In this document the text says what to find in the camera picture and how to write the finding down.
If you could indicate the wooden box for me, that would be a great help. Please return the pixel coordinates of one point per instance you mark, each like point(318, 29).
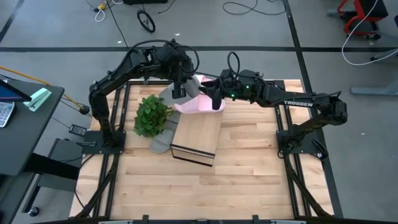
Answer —
point(199, 130)

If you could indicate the mint green stapler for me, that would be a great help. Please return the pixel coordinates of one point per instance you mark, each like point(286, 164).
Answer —
point(38, 98)

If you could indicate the grey table leg base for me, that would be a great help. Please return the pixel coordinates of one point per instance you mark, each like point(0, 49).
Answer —
point(373, 91)

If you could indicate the black power adapter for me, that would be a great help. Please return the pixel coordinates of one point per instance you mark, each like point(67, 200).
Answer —
point(77, 130)

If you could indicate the grey calculator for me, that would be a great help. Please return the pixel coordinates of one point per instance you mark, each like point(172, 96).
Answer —
point(6, 113)

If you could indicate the black aluminium table frame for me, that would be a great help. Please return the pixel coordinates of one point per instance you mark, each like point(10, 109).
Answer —
point(292, 193)

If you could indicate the grey slide sandal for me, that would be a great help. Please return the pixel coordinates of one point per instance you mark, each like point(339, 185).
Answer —
point(161, 143)
point(194, 88)

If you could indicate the black desk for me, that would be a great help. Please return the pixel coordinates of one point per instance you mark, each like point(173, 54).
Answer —
point(21, 140)

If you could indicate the red and black cart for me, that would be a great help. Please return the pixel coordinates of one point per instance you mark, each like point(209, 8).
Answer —
point(374, 7)

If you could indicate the pink slide sandal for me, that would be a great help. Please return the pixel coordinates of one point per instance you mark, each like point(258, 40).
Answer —
point(207, 80)
point(202, 105)

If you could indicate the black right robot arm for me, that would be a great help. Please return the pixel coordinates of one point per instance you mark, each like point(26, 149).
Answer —
point(298, 101)

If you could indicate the black round knob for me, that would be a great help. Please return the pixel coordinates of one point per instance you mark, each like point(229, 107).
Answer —
point(84, 109)

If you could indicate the black monitor blue screen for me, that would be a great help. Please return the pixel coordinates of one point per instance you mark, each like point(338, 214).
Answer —
point(9, 93)

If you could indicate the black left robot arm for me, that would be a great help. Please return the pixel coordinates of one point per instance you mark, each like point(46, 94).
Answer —
point(124, 67)

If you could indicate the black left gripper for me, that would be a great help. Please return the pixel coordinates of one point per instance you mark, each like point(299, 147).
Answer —
point(174, 62)

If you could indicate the green leafy plant black pot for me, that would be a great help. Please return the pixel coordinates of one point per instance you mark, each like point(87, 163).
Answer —
point(152, 116)

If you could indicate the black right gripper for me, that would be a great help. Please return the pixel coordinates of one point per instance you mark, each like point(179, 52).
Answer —
point(242, 85)

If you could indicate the black caster wheel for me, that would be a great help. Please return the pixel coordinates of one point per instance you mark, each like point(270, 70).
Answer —
point(33, 211)

